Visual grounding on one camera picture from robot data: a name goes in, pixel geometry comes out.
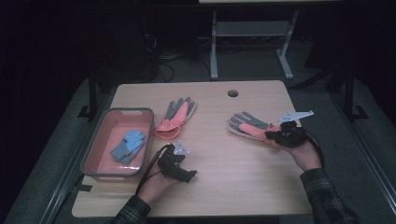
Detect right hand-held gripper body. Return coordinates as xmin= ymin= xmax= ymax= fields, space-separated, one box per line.
xmin=274 ymin=109 xmax=315 ymax=149

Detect white metal desk frame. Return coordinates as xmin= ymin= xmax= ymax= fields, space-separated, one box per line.
xmin=209 ymin=8 xmax=301 ymax=81

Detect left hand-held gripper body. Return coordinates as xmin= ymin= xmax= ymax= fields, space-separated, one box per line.
xmin=157 ymin=140 xmax=191 ymax=183

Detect person's left hand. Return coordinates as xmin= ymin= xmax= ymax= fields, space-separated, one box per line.
xmin=136 ymin=167 xmax=179 ymax=205

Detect black floor cables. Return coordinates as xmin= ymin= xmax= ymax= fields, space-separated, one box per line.
xmin=154 ymin=51 xmax=213 ymax=84

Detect pink and grey glove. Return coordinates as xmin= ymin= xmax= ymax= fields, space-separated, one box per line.
xmin=229 ymin=110 xmax=283 ymax=149
xmin=154 ymin=96 xmax=198 ymax=141

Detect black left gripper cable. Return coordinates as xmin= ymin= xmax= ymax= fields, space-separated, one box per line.
xmin=134 ymin=144 xmax=172 ymax=196

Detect pink plastic basket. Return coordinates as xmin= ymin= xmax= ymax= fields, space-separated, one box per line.
xmin=80 ymin=106 xmax=156 ymax=183

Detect person's right hand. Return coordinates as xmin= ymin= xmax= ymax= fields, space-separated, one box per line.
xmin=283 ymin=140 xmax=322 ymax=173

